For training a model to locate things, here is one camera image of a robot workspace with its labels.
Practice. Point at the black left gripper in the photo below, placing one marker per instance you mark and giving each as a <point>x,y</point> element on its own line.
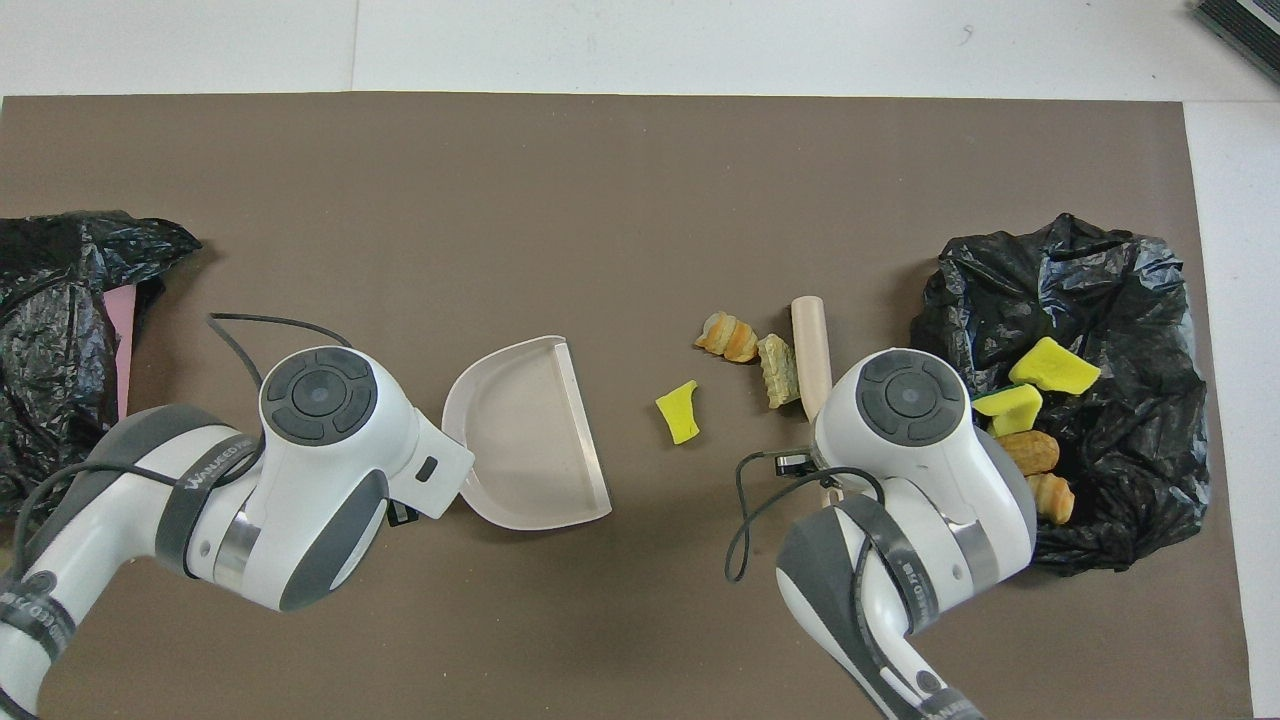
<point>403,514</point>

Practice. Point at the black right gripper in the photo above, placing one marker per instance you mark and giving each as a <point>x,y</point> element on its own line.
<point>795,464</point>

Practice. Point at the pale beige bread chunk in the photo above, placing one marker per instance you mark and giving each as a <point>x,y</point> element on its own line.
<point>778,372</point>

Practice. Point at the beige brush with black bristles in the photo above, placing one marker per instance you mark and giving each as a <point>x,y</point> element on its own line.
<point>812,350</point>

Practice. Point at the small yellow sponge wedge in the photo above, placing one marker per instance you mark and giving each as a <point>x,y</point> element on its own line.
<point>680,412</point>

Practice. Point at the orange striped croissant piece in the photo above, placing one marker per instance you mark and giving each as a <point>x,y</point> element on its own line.
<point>728,337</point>
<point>1055,498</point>

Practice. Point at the beige plastic dustpan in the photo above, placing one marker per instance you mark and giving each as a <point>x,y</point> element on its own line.
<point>530,440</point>

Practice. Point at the yellow sponge piece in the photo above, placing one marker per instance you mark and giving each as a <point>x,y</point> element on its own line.
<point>1053,366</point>
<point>1008,405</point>

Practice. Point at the brown bread roll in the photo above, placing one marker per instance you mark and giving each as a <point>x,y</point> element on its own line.
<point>1038,452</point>

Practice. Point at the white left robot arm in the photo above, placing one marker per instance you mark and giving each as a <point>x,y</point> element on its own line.
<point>300,470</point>

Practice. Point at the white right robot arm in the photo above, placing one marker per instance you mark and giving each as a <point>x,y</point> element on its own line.
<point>920,450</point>

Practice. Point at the pink plastic bin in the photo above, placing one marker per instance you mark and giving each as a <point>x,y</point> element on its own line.
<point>124,360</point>

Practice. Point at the black trash bag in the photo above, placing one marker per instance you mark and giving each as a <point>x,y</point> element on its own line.
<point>1130,300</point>

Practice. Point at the black bag over pink bin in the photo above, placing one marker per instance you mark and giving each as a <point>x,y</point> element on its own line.
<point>50,380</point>

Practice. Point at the brown table mat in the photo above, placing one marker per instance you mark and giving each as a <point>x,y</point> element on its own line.
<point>600,200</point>

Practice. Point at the dark ribbed object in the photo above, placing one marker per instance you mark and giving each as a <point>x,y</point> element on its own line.
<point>1245,30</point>

